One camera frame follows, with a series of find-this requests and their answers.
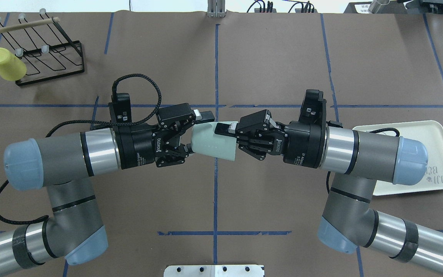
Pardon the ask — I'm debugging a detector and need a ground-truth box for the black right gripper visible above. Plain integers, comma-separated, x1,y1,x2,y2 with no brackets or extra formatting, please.
215,109,326,168

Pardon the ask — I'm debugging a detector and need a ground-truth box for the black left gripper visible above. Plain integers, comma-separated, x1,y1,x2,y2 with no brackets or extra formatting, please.
113,103,215,169

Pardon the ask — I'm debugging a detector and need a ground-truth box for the pale green cup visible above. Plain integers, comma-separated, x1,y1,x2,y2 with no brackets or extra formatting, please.
190,122,237,161

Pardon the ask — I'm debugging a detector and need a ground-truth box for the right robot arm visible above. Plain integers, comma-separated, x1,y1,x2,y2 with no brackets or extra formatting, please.
214,108,443,274

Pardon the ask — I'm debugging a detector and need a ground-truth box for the metal cup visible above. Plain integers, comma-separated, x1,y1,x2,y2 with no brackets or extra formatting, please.
368,0,390,14

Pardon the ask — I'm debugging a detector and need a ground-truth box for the yellow cup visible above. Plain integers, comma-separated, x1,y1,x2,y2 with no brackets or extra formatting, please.
0,47,27,81

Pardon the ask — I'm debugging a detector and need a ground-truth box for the cream bear tray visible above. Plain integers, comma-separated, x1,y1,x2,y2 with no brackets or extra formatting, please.
354,120,443,196

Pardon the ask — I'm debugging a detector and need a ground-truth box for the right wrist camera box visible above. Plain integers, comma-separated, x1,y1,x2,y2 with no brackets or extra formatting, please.
298,89,326,126

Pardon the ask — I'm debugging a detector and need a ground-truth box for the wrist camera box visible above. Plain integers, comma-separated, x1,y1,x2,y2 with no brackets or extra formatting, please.
108,93,132,123
298,89,326,126

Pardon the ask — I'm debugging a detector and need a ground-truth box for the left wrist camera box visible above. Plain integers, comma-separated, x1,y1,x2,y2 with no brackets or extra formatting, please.
108,93,132,123

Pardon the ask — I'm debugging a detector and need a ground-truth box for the aluminium frame post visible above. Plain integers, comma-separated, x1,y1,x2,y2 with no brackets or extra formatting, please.
207,0,226,18

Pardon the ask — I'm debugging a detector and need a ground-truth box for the white camera stand base plate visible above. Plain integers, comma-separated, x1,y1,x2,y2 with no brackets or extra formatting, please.
163,264,265,277

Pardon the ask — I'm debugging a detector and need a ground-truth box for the black wire cup rack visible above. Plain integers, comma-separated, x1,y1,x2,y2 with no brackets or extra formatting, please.
0,8,85,87

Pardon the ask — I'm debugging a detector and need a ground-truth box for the black braided cable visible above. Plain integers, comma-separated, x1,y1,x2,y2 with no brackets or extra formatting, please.
0,74,162,225

